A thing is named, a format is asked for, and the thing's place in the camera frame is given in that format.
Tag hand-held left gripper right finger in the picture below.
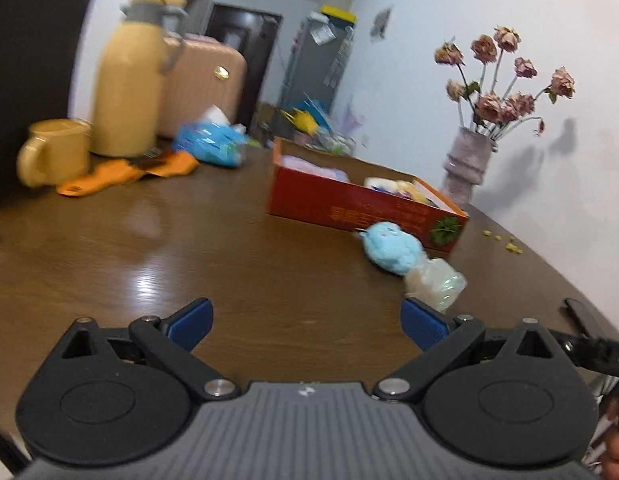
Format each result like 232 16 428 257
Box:
373 297 573 402

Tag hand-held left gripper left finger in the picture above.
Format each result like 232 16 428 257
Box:
44 297 239 403

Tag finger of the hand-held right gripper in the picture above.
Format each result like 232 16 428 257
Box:
547 329 619 377

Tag translucent plastic pouch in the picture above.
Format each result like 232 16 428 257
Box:
403 258 467 315

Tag blue plush toy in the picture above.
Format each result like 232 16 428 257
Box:
357 221 430 277

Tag yellow plush toy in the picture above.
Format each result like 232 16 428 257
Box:
397 180 440 206

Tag red cardboard box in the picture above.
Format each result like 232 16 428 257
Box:
267 137 470 252

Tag lavender quilted cloth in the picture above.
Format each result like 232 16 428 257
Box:
282 156 350 184

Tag person's right hand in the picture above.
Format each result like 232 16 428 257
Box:
603 427 619 480

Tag black phone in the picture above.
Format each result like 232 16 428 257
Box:
564 297 613 337

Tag scattered yellow petals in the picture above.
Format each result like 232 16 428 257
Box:
482 230 523 254

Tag grey ribbed vase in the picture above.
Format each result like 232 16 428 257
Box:
442 126 498 206

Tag orange ribbon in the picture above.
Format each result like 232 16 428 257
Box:
57 151 199 197

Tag blue tissue pack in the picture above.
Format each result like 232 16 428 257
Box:
172 105 249 168

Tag pile of colourful clutter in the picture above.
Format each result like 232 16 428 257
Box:
257 95 364 156

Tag yellow mug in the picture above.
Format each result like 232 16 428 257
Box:
17 118 93 189

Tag bunch of dried roses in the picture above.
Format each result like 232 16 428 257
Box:
434 25 576 142

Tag peach suitcase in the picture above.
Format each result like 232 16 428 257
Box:
157 32 249 142

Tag yellow thermos jug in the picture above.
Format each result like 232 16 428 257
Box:
92 0 189 158

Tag dark entrance door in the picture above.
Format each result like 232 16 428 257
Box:
207 2 283 133

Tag grey refrigerator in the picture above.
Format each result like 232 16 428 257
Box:
278 14 355 113

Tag black paper bag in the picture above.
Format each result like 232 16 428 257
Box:
0 0 99 211

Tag yellow box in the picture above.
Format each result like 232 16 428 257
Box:
320 4 357 24

